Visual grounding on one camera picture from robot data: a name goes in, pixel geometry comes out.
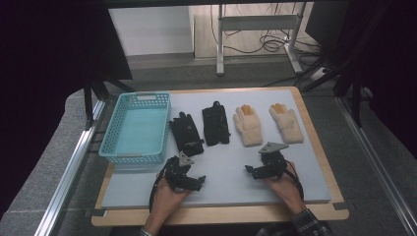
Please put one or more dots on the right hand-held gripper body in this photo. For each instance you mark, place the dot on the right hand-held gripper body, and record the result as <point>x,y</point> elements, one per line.
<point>273,160</point>

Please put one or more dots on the black tripod stand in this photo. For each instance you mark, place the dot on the black tripod stand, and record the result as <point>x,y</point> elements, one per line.
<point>98,91</point>
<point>347,82</point>

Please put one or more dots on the white power strip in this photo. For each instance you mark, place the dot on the white power strip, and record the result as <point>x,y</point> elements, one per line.
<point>317,74</point>

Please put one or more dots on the white cabinet panel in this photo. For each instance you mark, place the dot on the white cabinet panel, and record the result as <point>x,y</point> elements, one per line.
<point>150,31</point>

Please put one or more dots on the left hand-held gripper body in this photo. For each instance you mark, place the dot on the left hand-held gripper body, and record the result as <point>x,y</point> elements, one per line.
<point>175,172</point>

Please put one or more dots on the light blue plastic basket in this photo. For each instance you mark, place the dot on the light blue plastic basket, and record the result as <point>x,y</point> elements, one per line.
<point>141,131</point>

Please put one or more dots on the black glove white logo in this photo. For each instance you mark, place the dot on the black glove white logo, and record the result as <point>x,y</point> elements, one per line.
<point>188,136</point>

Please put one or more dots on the grey tape piece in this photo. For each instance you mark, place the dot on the grey tape piece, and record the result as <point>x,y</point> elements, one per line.
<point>95,213</point>
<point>341,206</point>

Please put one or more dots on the white metal desk frame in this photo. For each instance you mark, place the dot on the white metal desk frame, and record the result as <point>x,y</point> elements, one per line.
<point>259,23</point>

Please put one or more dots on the aluminium rail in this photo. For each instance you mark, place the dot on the aluminium rail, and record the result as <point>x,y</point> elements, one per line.
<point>377,164</point>
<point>69,170</point>

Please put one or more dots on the cream fuzzy glove orange fingertips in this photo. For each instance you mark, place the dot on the cream fuzzy glove orange fingertips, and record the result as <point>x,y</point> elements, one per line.
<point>248,126</point>
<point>288,124</point>

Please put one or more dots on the person's right hand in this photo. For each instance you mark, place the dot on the person's right hand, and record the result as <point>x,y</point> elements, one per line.
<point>288,191</point>

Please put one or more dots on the person's left hand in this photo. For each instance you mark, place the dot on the person's left hand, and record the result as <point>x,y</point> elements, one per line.
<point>165,203</point>

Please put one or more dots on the white foam mat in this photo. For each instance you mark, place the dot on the white foam mat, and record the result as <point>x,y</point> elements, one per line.
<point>226,164</point>

